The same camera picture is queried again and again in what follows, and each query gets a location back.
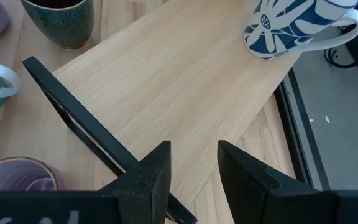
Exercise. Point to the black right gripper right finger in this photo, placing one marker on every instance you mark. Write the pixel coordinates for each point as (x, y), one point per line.
(247, 193)

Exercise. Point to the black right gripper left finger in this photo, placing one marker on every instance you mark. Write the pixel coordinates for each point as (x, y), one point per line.
(145, 193)

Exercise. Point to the purple glazed mug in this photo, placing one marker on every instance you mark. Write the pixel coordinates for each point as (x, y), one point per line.
(14, 175)

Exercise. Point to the white mug blue floral print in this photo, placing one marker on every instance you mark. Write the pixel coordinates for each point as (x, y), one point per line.
(278, 28)

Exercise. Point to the dark teal speckled mug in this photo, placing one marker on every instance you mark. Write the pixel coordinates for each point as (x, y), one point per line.
(61, 25)

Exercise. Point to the black aluminium table frame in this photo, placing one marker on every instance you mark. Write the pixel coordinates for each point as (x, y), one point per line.
(301, 140)

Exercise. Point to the wooden shelf black metal frame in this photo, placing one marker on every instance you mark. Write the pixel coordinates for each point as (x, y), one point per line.
(172, 77)

